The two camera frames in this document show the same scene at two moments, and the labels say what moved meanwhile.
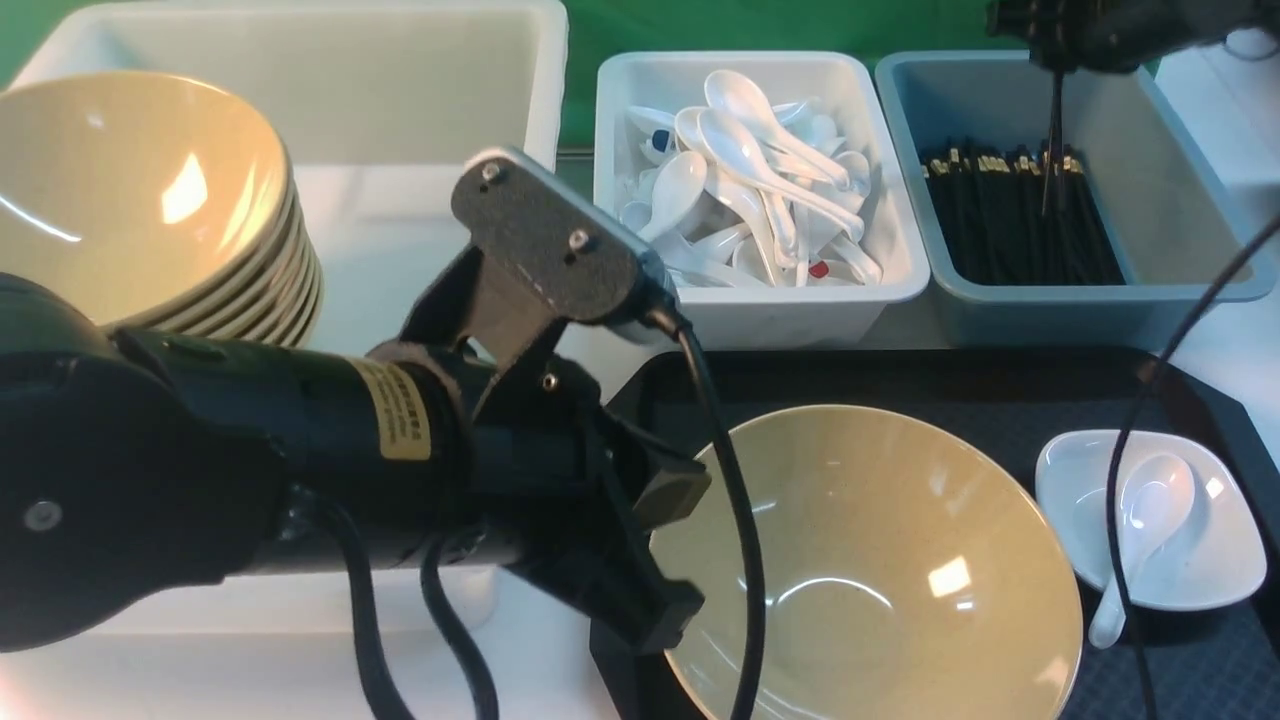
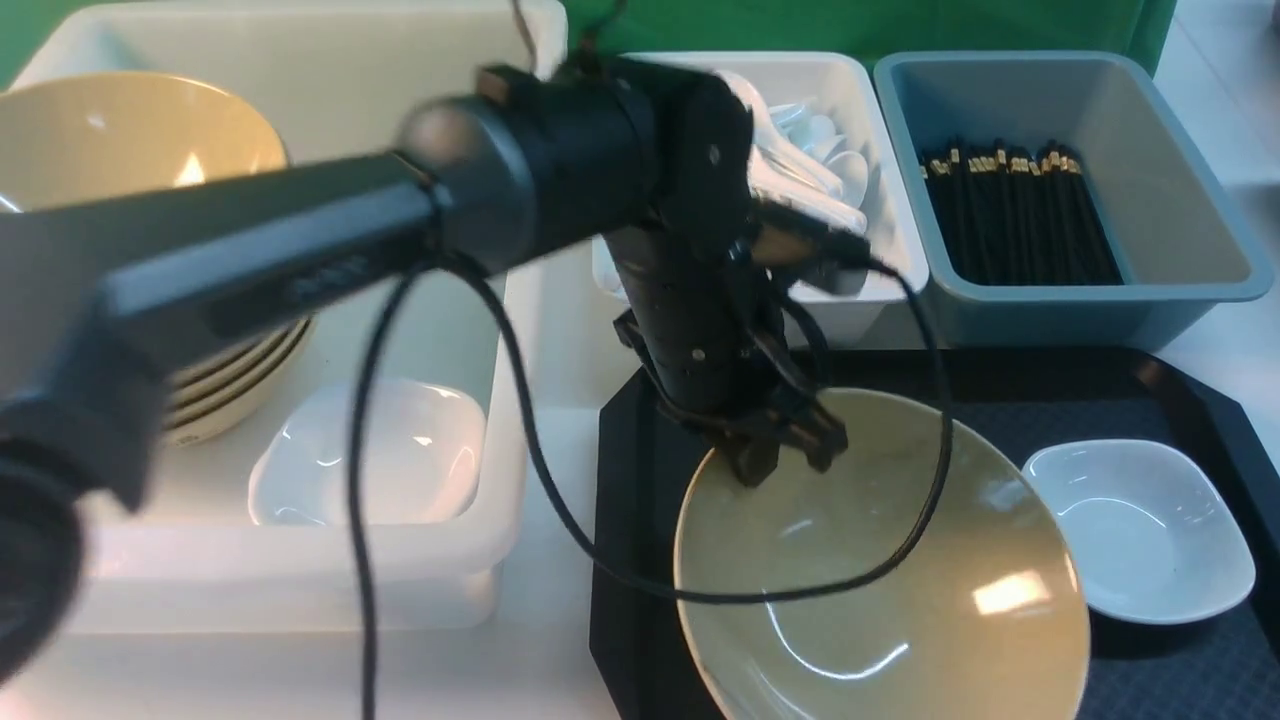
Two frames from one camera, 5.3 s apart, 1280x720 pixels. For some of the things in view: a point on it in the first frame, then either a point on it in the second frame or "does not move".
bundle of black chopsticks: (1022, 222) does not move
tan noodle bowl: (908, 572) does not move
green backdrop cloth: (595, 28) does not move
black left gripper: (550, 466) -> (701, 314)
